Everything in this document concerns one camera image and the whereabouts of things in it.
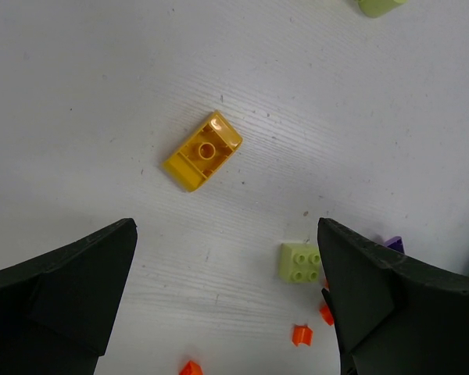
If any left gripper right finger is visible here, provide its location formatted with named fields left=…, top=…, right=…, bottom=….
left=317, top=218, right=469, bottom=374

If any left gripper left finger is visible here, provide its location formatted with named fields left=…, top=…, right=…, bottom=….
left=0, top=218, right=137, bottom=374

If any small orange lego plate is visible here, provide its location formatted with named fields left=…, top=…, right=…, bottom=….
left=319, top=304, right=335, bottom=326

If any small orange curved lego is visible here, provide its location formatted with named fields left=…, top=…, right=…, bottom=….
left=292, top=325, right=313, bottom=347

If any yellow curved lego brick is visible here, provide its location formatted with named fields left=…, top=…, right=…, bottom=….
left=163, top=110, right=243, bottom=192

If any purple long lego brick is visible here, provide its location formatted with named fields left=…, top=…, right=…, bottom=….
left=383, top=236, right=405, bottom=254

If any light green square lego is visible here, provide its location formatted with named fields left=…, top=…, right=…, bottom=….
left=278, top=243, right=321, bottom=284

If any light green rounded lego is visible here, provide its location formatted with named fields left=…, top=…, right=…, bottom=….
left=356, top=0, right=406, bottom=18

